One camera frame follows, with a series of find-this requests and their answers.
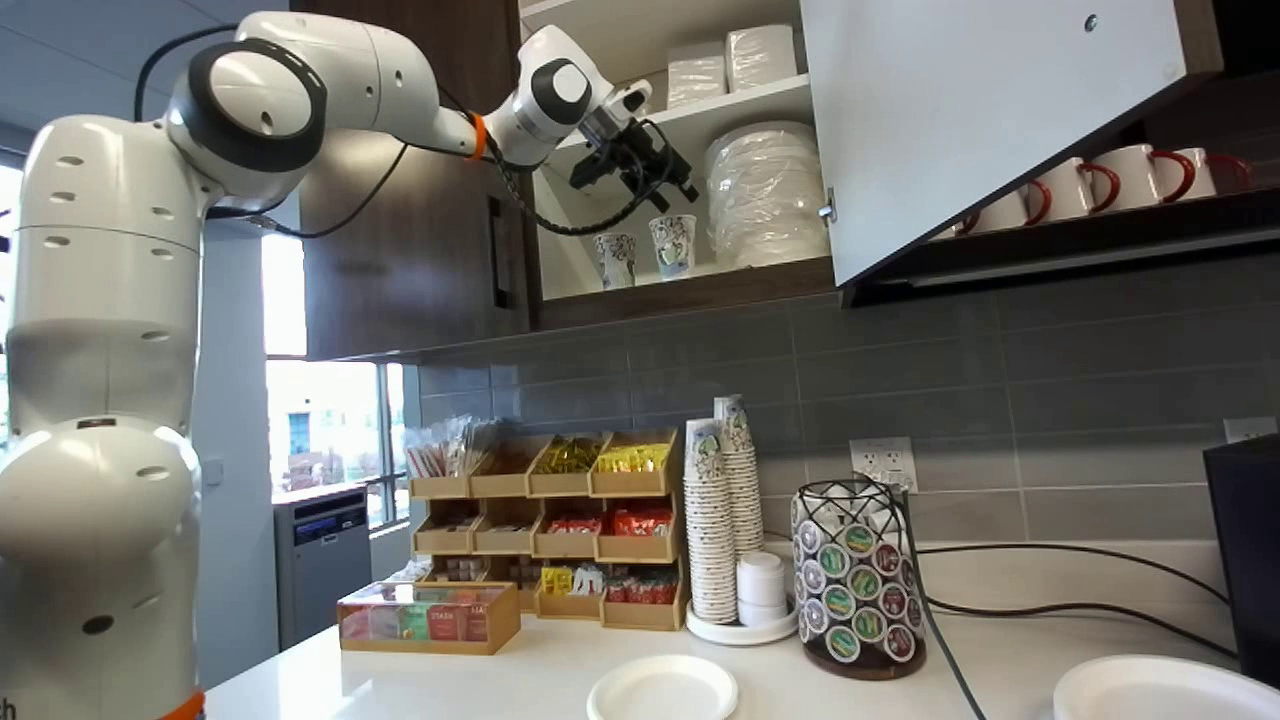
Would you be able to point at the white wall outlet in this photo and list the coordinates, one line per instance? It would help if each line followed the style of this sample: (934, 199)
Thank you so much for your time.
(880, 461)

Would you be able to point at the tall patterned paper cup stack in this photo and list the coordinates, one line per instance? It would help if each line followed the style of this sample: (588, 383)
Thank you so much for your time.
(743, 464)
(708, 523)

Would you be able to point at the white napkin pack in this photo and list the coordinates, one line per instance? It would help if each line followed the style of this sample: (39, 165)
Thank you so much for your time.
(763, 57)
(699, 74)

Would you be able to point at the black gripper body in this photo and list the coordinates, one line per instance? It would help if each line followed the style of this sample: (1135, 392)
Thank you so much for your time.
(637, 151)

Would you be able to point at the plastic wrapped white plate stack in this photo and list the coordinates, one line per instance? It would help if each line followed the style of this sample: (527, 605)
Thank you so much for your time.
(765, 195)

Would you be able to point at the wooden condiment organizer rack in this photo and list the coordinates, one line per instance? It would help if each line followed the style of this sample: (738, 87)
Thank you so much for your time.
(584, 532)

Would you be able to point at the white round cup holder base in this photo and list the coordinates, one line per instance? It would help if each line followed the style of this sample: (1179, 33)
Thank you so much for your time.
(743, 633)

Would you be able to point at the dark wood mug shelf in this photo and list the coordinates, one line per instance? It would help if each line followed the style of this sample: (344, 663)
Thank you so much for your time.
(1067, 252)

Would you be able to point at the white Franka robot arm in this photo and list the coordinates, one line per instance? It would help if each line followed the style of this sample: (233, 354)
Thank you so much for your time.
(121, 332)

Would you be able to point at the white cabinet door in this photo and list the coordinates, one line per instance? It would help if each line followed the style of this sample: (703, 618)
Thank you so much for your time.
(987, 123)

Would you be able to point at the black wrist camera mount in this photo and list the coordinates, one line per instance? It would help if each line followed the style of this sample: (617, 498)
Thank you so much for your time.
(595, 161)

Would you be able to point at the large white paper plate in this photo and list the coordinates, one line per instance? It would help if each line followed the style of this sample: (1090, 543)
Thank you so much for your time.
(1163, 693)

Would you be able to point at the wooden tea bag box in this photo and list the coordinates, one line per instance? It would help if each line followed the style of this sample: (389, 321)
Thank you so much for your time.
(425, 621)

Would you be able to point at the small white paper plate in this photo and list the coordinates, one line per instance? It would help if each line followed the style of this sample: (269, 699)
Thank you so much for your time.
(663, 690)

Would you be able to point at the white cup lid stack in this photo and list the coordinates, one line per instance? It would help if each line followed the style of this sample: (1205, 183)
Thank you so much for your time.
(763, 585)

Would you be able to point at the black appliance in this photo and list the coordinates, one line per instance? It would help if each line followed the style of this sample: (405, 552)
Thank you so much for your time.
(1244, 563)

